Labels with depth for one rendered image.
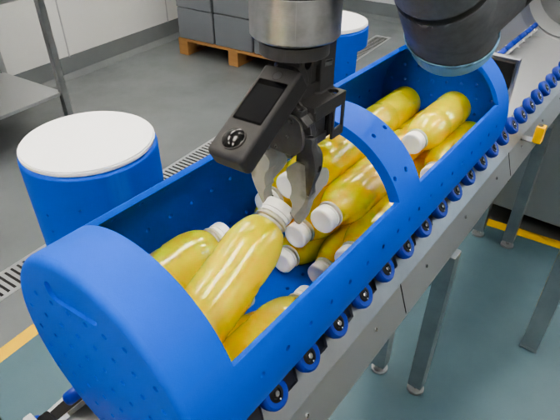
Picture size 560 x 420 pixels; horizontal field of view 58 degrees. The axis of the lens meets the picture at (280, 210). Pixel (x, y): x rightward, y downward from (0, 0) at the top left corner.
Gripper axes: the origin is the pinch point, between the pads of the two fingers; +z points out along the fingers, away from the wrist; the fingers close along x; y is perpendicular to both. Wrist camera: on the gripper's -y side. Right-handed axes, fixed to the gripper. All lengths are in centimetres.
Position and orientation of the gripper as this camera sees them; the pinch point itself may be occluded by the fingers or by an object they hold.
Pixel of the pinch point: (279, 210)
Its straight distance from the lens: 61.0
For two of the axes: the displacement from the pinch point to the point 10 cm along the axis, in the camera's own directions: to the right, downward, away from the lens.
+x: -7.9, -3.7, 4.9
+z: -0.1, 8.0, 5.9
